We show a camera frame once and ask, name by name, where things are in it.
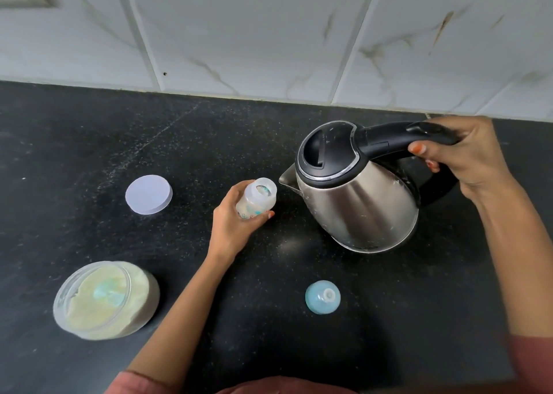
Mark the clear milk powder jar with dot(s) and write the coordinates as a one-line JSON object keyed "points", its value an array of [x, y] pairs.
{"points": [[138, 303]]}

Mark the blue bottle teat cap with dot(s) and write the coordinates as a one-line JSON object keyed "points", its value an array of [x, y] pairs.
{"points": [[322, 298]]}

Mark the person's left hand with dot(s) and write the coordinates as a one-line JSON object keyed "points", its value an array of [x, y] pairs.
{"points": [[229, 234]]}

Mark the reddish pink garment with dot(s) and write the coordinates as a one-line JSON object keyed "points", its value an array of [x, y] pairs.
{"points": [[129, 385]]}

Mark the person's right forearm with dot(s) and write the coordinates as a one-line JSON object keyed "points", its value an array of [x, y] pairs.
{"points": [[518, 260]]}

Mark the person's left forearm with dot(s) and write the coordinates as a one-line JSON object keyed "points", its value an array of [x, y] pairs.
{"points": [[181, 320]]}

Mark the clear plastic baby bottle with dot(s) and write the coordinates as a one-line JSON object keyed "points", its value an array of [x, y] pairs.
{"points": [[259, 197]]}

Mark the lilac round jar lid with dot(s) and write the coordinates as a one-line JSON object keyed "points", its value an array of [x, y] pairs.
{"points": [[149, 194]]}

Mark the steel electric kettle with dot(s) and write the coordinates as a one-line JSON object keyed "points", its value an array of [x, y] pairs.
{"points": [[363, 208]]}

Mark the person's right hand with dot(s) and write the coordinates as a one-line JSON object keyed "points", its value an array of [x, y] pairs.
{"points": [[479, 156]]}

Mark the light blue measuring scoop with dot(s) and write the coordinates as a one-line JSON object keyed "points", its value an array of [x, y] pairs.
{"points": [[108, 294]]}

